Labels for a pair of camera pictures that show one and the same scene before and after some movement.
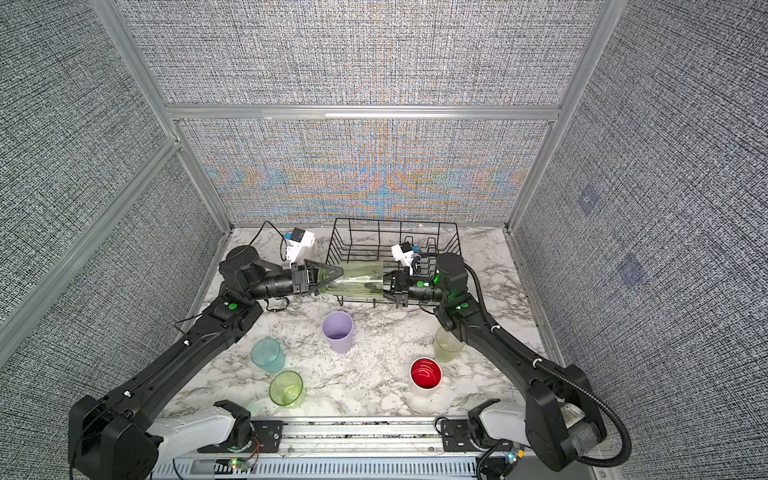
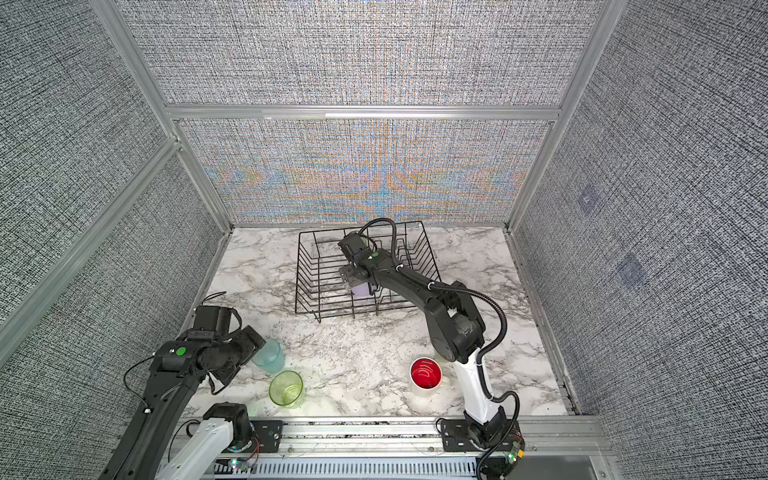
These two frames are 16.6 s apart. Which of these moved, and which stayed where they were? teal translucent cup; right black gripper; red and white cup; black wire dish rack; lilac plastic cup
Moved: black wire dish rack; lilac plastic cup; right black gripper
Stayed: red and white cup; teal translucent cup
